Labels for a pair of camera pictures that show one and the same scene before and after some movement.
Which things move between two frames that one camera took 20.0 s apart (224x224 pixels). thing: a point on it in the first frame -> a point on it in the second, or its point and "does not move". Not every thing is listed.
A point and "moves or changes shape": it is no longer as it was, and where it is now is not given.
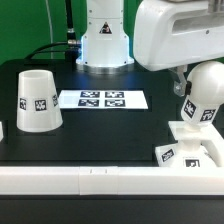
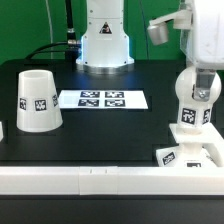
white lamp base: [188, 150] does not move
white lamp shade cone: [38, 103] does not move
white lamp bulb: [207, 93] moves or changes shape
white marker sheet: [102, 99] does not move
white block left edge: [1, 132] does not move
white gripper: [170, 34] -> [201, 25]
